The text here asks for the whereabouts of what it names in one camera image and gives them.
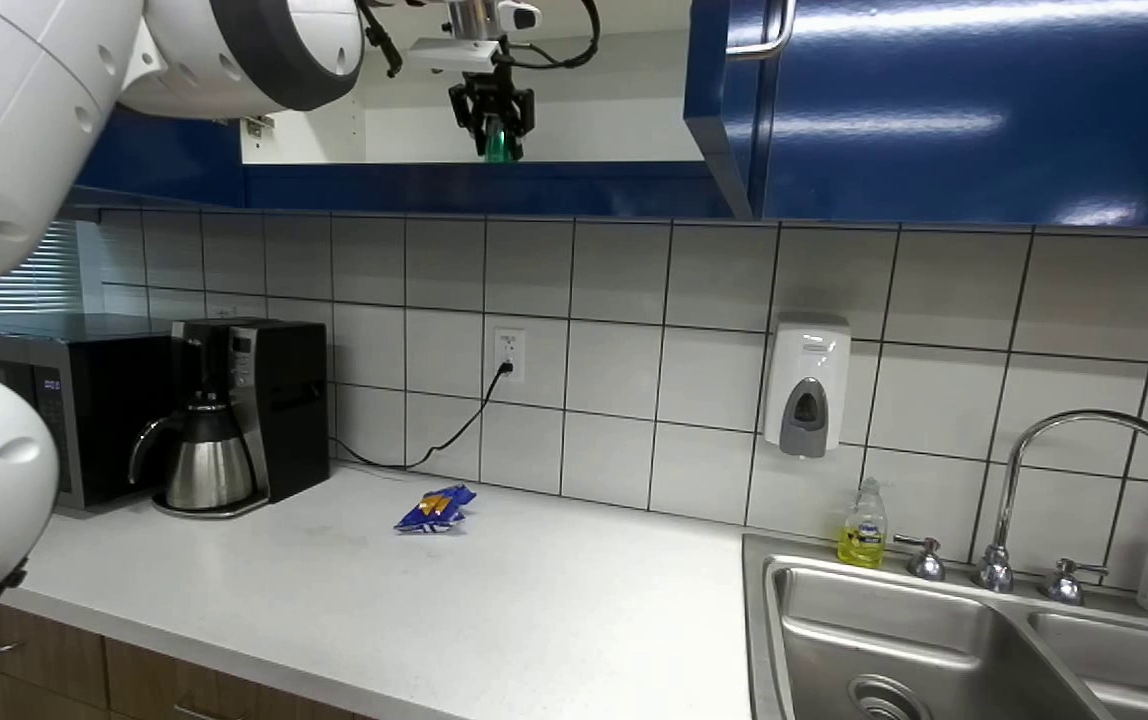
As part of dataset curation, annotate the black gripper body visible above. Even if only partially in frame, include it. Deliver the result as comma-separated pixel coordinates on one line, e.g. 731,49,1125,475
458,67,533,127

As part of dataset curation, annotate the green drink can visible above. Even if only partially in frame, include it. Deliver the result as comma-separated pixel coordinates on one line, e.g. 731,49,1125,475
479,116,517,167

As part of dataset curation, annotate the blue cabinet door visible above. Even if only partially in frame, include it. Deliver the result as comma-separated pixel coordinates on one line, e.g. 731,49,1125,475
70,104,254,211
679,0,1148,233

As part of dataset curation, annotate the wooden base cabinet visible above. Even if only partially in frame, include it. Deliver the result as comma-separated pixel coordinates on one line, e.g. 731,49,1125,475
0,602,370,720

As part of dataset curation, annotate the black coffee maker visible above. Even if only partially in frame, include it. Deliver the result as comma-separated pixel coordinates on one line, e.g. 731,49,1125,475
168,315,331,522

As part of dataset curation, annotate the blue snack bag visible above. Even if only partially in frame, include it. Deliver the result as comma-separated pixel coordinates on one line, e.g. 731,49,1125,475
392,482,479,539

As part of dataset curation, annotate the stainless steel coffee carafe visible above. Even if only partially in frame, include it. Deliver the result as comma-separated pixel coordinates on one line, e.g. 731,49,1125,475
125,391,265,522

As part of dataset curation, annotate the black microwave oven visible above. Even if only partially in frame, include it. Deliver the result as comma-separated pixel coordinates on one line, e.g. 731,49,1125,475
0,326,186,522

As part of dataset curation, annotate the yellow dish soap bottle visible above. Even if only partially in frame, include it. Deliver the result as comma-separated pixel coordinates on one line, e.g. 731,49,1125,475
834,475,893,573

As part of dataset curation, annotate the chrome gooseneck faucet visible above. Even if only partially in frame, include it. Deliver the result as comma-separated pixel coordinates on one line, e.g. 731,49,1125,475
969,405,1148,598

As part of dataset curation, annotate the stainless steel sink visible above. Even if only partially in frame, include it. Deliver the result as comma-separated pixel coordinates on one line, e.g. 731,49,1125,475
739,533,1148,720

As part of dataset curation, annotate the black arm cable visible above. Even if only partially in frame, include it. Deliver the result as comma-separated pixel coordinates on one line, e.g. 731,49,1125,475
504,0,605,72

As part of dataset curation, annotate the white wall outlet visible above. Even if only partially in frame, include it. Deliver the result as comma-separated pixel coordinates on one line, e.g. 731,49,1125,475
490,326,533,385

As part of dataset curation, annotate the black power cord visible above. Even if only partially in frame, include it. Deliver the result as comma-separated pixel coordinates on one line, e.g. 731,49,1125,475
329,355,521,475

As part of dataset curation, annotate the white wall soap dispenser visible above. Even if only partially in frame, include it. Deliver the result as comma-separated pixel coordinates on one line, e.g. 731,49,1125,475
762,315,858,462

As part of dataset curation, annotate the chrome faucet handle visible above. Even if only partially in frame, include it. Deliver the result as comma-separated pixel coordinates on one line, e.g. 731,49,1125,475
1042,558,1113,609
893,533,954,585

